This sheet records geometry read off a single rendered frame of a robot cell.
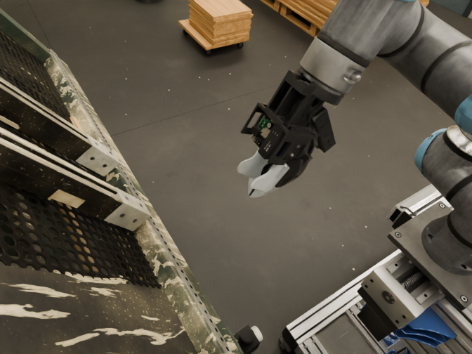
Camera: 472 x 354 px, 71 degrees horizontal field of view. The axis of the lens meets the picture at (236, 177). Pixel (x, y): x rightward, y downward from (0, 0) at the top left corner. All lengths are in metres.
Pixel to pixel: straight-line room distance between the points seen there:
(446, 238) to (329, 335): 0.89
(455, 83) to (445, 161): 0.46
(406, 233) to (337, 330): 0.83
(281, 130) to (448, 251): 0.61
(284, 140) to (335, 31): 0.14
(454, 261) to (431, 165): 0.23
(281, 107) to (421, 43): 0.18
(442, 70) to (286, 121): 0.18
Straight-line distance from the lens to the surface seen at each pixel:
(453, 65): 0.46
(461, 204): 0.88
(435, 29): 0.50
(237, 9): 3.53
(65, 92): 1.55
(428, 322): 1.05
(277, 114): 0.45
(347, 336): 1.71
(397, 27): 0.46
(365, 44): 0.44
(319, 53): 0.44
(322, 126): 0.50
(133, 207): 0.94
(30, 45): 1.75
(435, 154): 0.91
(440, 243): 0.94
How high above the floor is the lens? 1.74
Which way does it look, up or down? 49 degrees down
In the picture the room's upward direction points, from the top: 8 degrees clockwise
